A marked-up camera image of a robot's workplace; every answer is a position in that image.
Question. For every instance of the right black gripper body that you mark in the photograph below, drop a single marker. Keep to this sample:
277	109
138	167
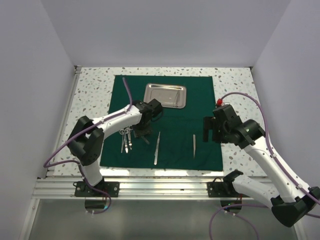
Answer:
220	133

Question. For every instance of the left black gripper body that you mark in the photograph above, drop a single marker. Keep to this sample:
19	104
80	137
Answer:
142	129

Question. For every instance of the steel scissors small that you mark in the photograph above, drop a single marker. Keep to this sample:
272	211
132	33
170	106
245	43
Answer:
127	139

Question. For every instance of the steel scissors large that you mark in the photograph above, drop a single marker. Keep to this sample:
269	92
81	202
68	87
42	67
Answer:
122	143

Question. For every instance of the green surgical cloth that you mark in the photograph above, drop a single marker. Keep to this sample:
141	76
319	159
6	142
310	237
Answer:
176	128

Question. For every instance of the steel scalpel handle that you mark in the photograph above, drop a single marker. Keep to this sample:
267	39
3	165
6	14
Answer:
145	140
157	149

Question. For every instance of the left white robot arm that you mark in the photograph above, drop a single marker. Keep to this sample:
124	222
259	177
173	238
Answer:
87	137

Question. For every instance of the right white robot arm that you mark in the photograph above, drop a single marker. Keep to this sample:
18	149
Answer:
290	198

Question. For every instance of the steel instrument tray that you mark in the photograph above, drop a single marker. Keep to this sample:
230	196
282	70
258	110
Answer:
164	93

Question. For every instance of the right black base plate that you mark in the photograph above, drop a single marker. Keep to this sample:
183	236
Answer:
219	188

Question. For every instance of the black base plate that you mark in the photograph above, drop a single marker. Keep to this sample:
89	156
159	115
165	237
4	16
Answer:
219	188
111	188

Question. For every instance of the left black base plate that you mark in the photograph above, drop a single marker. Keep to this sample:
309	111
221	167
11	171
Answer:
111	188

